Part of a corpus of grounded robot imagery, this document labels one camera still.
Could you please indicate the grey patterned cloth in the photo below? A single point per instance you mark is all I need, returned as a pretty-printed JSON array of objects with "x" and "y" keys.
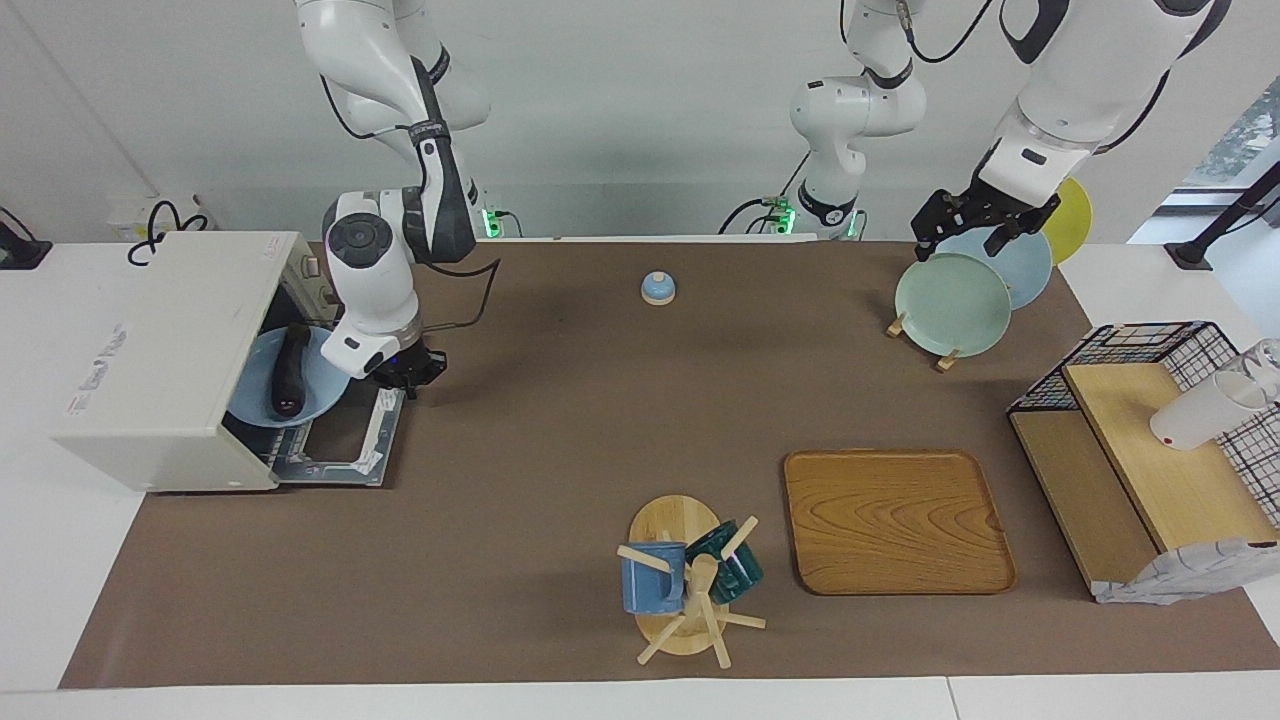
[{"x": 1190, "y": 570}]

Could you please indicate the brown table mat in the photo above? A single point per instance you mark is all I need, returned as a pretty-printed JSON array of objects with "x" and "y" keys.
[{"x": 550, "y": 500}]

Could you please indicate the dark purple eggplant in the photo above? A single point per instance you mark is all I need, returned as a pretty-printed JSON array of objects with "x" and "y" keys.
[{"x": 290, "y": 380}]

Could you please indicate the blue ceramic mug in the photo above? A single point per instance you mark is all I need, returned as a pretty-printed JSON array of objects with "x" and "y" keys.
[{"x": 650, "y": 585}]

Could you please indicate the wooden plate rack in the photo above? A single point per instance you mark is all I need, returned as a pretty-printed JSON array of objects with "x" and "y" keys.
[{"x": 946, "y": 362}]

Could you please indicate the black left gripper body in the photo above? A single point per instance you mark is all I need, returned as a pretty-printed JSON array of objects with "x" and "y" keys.
[{"x": 985, "y": 210}]

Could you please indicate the white plastic cup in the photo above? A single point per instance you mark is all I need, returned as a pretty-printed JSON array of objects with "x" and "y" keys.
[{"x": 1195, "y": 415}]

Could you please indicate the black clamp stand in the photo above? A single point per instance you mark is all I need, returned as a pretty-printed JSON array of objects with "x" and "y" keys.
[{"x": 1190, "y": 255}]

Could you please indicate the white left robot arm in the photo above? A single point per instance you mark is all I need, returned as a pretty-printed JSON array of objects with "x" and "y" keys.
[{"x": 1090, "y": 70}]

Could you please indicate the black desk mount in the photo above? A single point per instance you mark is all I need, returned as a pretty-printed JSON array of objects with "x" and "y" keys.
[{"x": 20, "y": 255}]

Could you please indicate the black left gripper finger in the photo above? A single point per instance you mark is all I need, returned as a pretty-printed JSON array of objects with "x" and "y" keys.
[
  {"x": 924, "y": 250},
  {"x": 998, "y": 240}
]

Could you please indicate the pale green plate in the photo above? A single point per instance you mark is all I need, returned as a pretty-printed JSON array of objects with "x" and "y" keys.
[{"x": 950, "y": 305}]

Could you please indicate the light blue round plate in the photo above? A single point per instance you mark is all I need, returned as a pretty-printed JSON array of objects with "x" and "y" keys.
[{"x": 320, "y": 385}]

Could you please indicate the wooden mug tree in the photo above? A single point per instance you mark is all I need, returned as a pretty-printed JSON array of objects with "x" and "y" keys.
[{"x": 675, "y": 520}]

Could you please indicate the wooden stepped shelf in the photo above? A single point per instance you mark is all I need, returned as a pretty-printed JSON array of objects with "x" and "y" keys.
[{"x": 1160, "y": 470}]

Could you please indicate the pale blue racked plate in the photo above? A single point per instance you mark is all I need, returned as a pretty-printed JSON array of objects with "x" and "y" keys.
[{"x": 1025, "y": 265}]

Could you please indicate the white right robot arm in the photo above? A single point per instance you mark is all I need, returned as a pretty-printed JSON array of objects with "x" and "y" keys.
[{"x": 370, "y": 260}]

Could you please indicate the metal oven rack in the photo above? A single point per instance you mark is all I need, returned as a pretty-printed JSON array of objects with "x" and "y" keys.
[{"x": 272, "y": 452}]

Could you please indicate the white toaster oven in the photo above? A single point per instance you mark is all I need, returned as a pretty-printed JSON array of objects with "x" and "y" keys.
[{"x": 150, "y": 350}]

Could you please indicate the yellow plate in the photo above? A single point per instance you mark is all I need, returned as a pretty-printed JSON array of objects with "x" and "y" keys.
[{"x": 1075, "y": 225}]

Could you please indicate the clear glass cup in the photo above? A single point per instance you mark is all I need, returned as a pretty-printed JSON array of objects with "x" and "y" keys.
[{"x": 1266, "y": 355}]

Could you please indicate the dark green ceramic mug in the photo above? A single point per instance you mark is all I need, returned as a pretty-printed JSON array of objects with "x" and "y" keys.
[{"x": 740, "y": 575}]

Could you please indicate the wooden serving tray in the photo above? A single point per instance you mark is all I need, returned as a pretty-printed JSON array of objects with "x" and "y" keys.
[{"x": 900, "y": 520}]

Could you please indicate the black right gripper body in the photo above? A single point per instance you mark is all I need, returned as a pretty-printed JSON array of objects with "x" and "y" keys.
[{"x": 412, "y": 368}]

